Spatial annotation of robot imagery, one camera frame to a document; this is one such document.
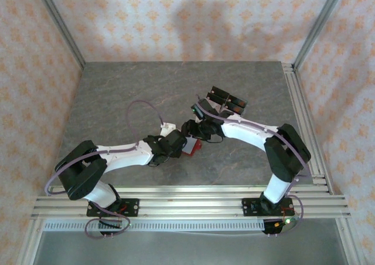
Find narrow aluminium base rail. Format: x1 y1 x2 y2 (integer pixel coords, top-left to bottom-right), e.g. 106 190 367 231
46 185 333 198

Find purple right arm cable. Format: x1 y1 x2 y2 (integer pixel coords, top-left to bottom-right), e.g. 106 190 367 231
195 99 311 236

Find slotted grey cable duct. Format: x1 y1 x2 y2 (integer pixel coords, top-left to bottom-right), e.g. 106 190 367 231
43 220 266 233

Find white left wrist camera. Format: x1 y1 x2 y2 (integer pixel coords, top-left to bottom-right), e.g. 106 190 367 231
160 123 177 136

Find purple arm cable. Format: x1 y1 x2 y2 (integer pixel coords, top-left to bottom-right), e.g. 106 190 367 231
195 99 311 236
43 100 166 239

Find red leather card holder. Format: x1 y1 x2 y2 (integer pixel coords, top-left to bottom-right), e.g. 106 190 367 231
180 137 203 157

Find grey metal panel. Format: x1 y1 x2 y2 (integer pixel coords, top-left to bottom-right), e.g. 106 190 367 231
35 231 349 265

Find clear acrylic card stand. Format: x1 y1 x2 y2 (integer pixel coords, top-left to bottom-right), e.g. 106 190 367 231
195 85 250 120

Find aluminium corner post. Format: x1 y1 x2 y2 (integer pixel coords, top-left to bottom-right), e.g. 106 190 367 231
292 0 350 71
33 0 87 71

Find black controller board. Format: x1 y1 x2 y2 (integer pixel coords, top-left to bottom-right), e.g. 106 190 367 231
98 219 124 238
262 218 299 237

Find aluminium frame leg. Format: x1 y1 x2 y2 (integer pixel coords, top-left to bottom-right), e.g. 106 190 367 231
20 219 45 265
335 218 369 265

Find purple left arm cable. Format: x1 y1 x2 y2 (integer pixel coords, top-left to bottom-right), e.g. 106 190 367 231
43 100 166 239

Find wide aluminium base rail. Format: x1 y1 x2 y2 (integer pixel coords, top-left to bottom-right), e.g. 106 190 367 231
30 196 352 220

